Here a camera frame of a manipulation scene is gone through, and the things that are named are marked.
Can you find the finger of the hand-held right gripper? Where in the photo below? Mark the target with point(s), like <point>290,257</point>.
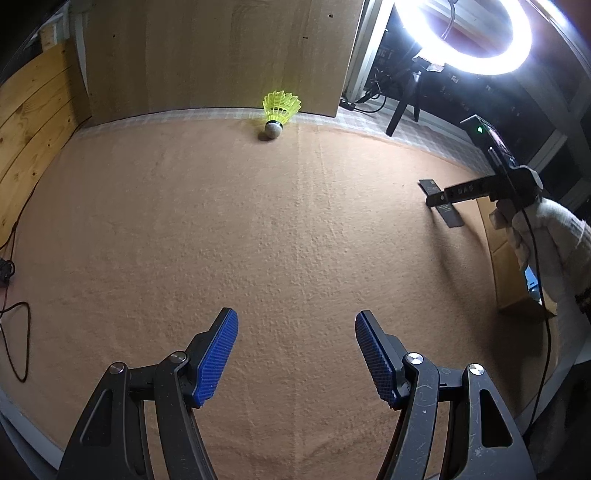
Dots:
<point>461,191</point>

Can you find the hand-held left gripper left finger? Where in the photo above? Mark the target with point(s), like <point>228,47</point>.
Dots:
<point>217,355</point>

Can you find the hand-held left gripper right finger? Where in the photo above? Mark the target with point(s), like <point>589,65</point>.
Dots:
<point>376,360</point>

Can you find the dark grey card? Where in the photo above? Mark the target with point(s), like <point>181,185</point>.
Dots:
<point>450,217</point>

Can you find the cardboard box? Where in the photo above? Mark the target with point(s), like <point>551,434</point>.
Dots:
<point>505,277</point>

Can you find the yellow shuttlecock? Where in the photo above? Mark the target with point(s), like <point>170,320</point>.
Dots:
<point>279,108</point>

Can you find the person's right hand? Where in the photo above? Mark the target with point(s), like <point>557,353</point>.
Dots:
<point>563,244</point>

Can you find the black tripod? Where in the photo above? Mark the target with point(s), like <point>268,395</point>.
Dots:
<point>406,97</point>

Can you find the checked bed sheet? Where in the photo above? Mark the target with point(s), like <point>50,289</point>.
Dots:
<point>369,127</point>

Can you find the black power strip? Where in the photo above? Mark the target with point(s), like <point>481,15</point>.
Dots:
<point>348,104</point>

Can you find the large wooden board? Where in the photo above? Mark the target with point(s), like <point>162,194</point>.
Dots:
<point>207,55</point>

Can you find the pine plank panel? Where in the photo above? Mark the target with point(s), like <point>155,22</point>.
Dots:
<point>32,129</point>

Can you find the small wooden block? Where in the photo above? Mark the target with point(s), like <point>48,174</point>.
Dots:
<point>50,39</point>

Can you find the white window frame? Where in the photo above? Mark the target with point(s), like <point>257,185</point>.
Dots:
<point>364,46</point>

